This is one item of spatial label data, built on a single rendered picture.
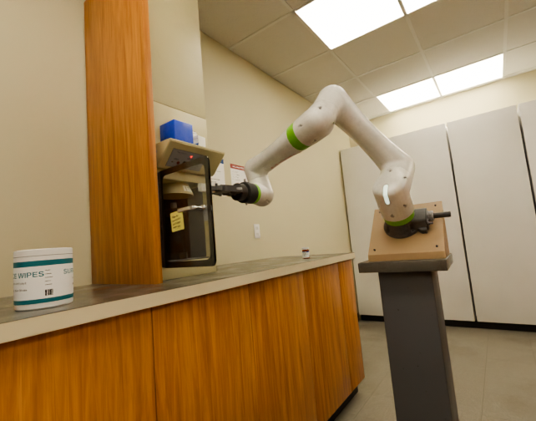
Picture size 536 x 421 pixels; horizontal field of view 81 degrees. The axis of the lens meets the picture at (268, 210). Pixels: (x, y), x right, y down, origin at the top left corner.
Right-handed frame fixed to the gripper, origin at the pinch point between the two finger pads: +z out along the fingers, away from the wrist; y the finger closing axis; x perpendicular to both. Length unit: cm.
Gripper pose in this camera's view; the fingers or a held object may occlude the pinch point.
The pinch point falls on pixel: (206, 188)
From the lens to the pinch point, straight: 122.0
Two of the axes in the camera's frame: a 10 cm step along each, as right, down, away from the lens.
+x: 0.9, 9.9, -1.0
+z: -5.9, -0.3, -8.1
